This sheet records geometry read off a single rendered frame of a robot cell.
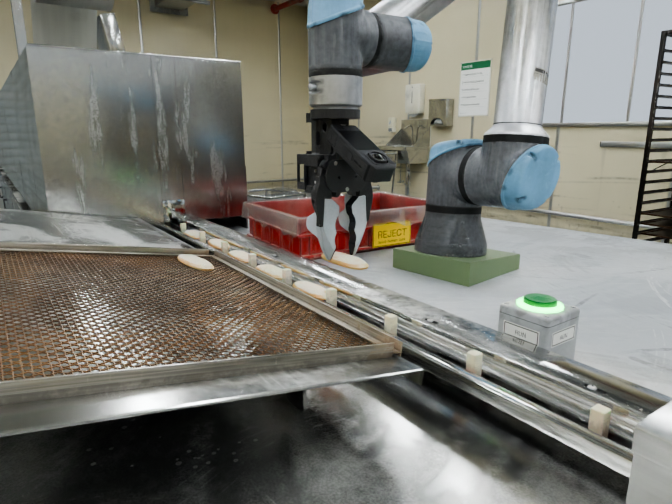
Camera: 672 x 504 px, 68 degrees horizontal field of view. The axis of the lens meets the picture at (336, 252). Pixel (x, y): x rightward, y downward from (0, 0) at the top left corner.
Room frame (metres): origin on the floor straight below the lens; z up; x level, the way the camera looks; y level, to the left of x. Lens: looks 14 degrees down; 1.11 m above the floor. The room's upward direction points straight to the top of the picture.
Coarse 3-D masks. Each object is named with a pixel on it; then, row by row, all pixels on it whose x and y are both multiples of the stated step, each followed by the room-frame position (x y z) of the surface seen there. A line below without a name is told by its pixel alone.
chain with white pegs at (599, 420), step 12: (180, 228) 1.31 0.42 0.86; (204, 240) 1.19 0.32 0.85; (252, 264) 0.96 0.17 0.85; (288, 276) 0.85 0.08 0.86; (336, 300) 0.73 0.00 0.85; (348, 312) 0.71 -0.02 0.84; (384, 324) 0.62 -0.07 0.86; (396, 324) 0.62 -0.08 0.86; (468, 360) 0.51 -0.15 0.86; (480, 360) 0.50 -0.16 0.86; (480, 372) 0.50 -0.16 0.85; (600, 408) 0.39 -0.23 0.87; (600, 420) 0.39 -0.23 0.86; (600, 432) 0.39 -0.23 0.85
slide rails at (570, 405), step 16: (176, 224) 1.40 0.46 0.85; (208, 240) 1.18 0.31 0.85; (352, 304) 0.72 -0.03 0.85; (384, 320) 0.65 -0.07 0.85; (416, 336) 0.60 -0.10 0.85; (432, 336) 0.60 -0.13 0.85; (448, 352) 0.55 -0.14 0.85; (464, 352) 0.55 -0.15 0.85; (496, 368) 0.51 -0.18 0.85; (512, 384) 0.48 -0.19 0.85; (528, 384) 0.47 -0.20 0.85; (528, 400) 0.44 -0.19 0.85; (544, 400) 0.45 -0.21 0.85; (560, 400) 0.44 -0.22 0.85; (576, 400) 0.44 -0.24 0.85; (560, 416) 0.41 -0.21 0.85; (592, 432) 0.39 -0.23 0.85; (624, 432) 0.39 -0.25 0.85; (624, 448) 0.36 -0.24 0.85
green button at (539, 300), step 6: (528, 294) 0.60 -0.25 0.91; (534, 294) 0.60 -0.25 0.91; (540, 294) 0.60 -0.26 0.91; (546, 294) 0.60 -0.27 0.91; (528, 300) 0.58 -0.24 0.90; (534, 300) 0.58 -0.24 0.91; (540, 300) 0.58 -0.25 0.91; (546, 300) 0.58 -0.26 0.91; (552, 300) 0.58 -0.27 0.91; (534, 306) 0.57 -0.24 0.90; (540, 306) 0.57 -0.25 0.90; (546, 306) 0.57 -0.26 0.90; (552, 306) 0.57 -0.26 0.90
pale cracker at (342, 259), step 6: (336, 252) 0.73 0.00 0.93; (342, 252) 0.73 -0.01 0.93; (324, 258) 0.72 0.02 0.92; (336, 258) 0.70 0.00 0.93; (342, 258) 0.69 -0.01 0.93; (348, 258) 0.69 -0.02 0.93; (354, 258) 0.69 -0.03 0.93; (360, 258) 0.70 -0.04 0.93; (336, 264) 0.69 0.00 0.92; (342, 264) 0.68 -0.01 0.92; (348, 264) 0.68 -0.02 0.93; (354, 264) 0.67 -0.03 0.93; (360, 264) 0.67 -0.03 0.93; (366, 264) 0.68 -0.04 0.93
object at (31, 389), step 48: (0, 288) 0.51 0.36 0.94; (96, 288) 0.56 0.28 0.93; (144, 288) 0.59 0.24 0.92; (192, 288) 0.62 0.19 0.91; (240, 288) 0.65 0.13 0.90; (288, 288) 0.65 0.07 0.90; (96, 336) 0.40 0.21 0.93; (240, 336) 0.46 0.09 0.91; (288, 336) 0.48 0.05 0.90; (384, 336) 0.49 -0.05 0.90; (0, 384) 0.28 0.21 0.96; (48, 384) 0.29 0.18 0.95; (96, 384) 0.31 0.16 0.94; (144, 384) 0.32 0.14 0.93
